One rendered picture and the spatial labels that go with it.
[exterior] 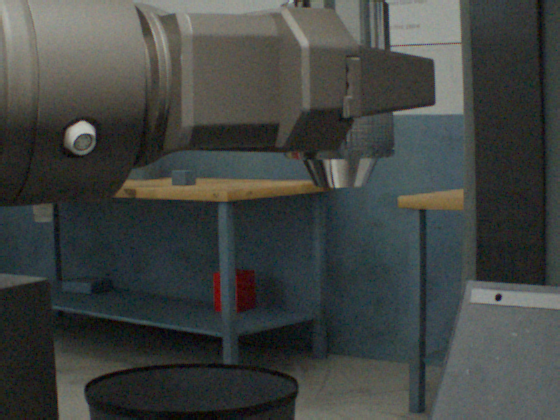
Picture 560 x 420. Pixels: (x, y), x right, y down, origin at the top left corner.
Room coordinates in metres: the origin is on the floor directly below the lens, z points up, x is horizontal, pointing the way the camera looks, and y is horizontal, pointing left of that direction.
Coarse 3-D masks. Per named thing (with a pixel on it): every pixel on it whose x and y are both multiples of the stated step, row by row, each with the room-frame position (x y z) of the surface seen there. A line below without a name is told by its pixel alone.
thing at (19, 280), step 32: (0, 288) 0.71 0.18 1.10; (32, 288) 0.74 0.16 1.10; (0, 320) 0.71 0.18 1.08; (32, 320) 0.73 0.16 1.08; (0, 352) 0.70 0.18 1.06; (32, 352) 0.73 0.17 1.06; (0, 384) 0.70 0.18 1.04; (32, 384) 0.73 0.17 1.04; (0, 416) 0.70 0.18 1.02; (32, 416) 0.73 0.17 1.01
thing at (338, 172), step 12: (312, 168) 0.49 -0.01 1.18; (324, 168) 0.48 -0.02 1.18; (336, 168) 0.48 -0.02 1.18; (348, 168) 0.48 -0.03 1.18; (360, 168) 0.49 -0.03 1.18; (372, 168) 0.49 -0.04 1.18; (312, 180) 0.49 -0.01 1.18; (324, 180) 0.49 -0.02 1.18; (336, 180) 0.49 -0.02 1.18; (348, 180) 0.49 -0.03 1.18; (360, 180) 0.49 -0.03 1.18
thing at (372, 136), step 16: (352, 32) 0.47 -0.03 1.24; (368, 32) 0.48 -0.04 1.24; (384, 32) 0.49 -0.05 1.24; (384, 48) 0.48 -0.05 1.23; (352, 128) 0.47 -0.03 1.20; (368, 128) 0.48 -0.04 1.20; (384, 128) 0.48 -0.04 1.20; (352, 144) 0.47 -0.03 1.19; (368, 144) 0.48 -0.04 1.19; (384, 144) 0.48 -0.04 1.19
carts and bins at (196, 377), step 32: (96, 384) 2.53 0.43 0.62; (128, 384) 2.63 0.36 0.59; (160, 384) 2.67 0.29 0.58; (192, 384) 2.69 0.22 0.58; (224, 384) 2.68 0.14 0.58; (256, 384) 2.64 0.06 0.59; (288, 384) 2.54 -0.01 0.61; (96, 416) 2.35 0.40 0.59; (128, 416) 2.26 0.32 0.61; (160, 416) 2.23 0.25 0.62; (192, 416) 2.23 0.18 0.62; (224, 416) 2.25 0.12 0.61; (256, 416) 2.29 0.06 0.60; (288, 416) 2.39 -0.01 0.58
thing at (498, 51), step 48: (480, 0) 0.87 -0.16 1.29; (528, 0) 0.84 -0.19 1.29; (480, 48) 0.87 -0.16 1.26; (528, 48) 0.84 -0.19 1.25; (480, 96) 0.87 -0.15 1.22; (528, 96) 0.84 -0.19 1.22; (480, 144) 0.87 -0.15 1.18; (528, 144) 0.84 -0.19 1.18; (480, 192) 0.87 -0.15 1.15; (528, 192) 0.84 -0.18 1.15; (480, 240) 0.87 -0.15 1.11; (528, 240) 0.84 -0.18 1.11
